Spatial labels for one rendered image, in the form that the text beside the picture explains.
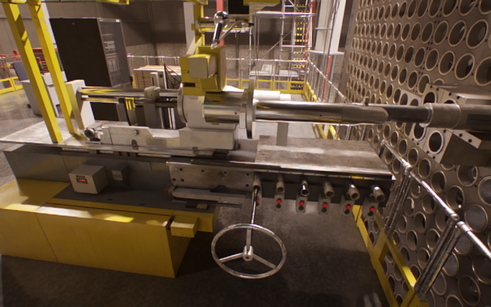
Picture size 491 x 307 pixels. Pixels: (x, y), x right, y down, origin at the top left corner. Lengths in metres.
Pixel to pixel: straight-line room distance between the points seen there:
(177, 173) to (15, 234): 1.50
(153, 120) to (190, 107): 0.62
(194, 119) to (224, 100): 0.44
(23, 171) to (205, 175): 1.77
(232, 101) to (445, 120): 1.49
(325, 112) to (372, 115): 0.27
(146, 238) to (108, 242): 0.35
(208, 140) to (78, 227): 1.26
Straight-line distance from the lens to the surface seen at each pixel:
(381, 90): 4.96
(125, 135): 2.27
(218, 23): 1.09
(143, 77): 7.81
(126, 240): 2.25
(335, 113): 1.56
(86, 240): 2.48
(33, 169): 2.99
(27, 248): 2.99
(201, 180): 2.08
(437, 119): 2.17
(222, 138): 1.80
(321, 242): 2.70
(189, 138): 1.87
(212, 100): 1.53
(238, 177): 1.99
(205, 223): 2.02
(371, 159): 2.30
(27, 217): 2.68
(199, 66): 1.30
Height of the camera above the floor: 1.89
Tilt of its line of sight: 27 degrees down
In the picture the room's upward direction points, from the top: 1 degrees clockwise
